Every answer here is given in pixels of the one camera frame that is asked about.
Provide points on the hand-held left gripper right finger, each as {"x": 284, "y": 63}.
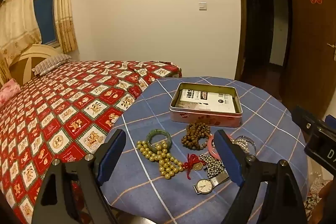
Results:
{"x": 228, "y": 158}

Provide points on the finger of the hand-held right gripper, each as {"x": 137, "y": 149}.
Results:
{"x": 305, "y": 120}

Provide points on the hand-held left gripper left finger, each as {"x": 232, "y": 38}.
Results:
{"x": 111, "y": 158}

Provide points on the pink bangle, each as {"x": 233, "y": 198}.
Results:
{"x": 210, "y": 147}

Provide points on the silver wristwatch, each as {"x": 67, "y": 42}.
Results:
{"x": 203, "y": 185}

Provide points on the pink metal tin box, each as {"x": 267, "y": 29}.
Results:
{"x": 204, "y": 117}

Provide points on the blue plaid tablecloth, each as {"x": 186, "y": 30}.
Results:
{"x": 262, "y": 113}

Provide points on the green jade bangle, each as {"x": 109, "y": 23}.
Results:
{"x": 151, "y": 134}

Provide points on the brown wooden door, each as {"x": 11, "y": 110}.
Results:
{"x": 304, "y": 56}

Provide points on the red patterned bed blanket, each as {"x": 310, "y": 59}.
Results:
{"x": 65, "y": 108}

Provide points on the striped pillow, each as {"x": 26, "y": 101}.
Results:
{"x": 51, "y": 64}

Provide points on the pink pillow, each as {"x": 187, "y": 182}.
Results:
{"x": 9, "y": 90}

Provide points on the cream wooden headboard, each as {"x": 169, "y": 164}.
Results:
{"x": 29, "y": 58}

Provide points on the window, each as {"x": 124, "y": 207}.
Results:
{"x": 44, "y": 14}

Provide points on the wide yellow floral curtain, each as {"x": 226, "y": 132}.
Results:
{"x": 18, "y": 16}

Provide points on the brown wooden door frame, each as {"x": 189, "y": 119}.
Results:
{"x": 239, "y": 16}

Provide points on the white light switch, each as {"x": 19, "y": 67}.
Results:
{"x": 202, "y": 6}

